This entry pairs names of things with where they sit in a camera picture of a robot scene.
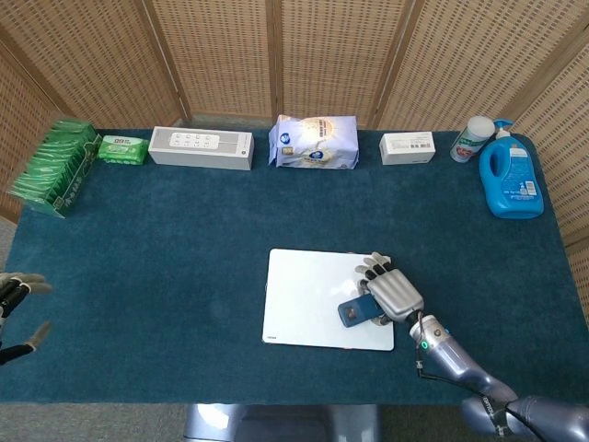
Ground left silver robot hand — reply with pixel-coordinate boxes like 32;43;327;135
0;272;54;366

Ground blue whiteboard eraser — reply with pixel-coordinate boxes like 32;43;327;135
337;294;383;329

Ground grey robot torso base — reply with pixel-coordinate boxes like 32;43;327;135
183;403;381;442

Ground bamboo folding screen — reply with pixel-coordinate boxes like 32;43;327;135
0;0;589;319

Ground long white power strip box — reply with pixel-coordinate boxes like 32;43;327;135
147;125;256;171

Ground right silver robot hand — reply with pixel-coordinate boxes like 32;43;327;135
352;251;425;329

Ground small white carton box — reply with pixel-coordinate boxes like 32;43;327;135
378;131;437;166

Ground white rectangular whiteboard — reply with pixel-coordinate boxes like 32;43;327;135
261;248;396;352

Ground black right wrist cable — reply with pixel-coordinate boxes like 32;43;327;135
413;312;468;384

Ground blue detergent pump bottle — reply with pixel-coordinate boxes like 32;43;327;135
478;118;545;219

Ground blue carpet table cover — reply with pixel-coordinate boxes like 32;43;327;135
0;127;589;406

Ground green tea packet display box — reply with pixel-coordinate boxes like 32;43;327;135
4;118;102;219

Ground pale blue tissue pack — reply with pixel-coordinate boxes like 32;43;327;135
267;113;361;170

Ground white-lidded wipes canister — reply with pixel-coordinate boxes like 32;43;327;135
449;116;493;164

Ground green wet wipes pack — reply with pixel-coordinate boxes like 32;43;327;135
96;134;150;165

